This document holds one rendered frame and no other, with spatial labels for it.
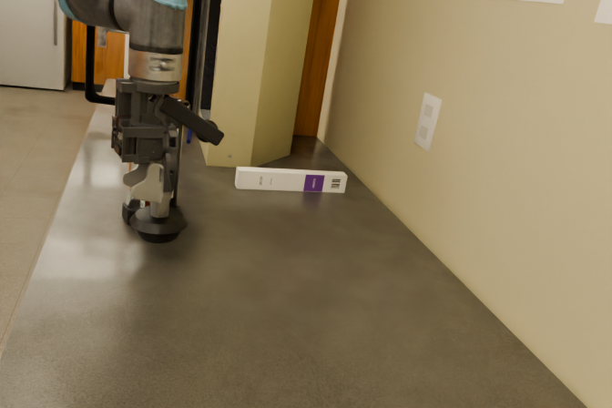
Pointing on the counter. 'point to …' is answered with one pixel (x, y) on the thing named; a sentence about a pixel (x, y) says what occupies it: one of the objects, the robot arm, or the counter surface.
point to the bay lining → (210, 46)
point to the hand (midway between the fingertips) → (160, 205)
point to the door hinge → (202, 43)
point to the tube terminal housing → (260, 52)
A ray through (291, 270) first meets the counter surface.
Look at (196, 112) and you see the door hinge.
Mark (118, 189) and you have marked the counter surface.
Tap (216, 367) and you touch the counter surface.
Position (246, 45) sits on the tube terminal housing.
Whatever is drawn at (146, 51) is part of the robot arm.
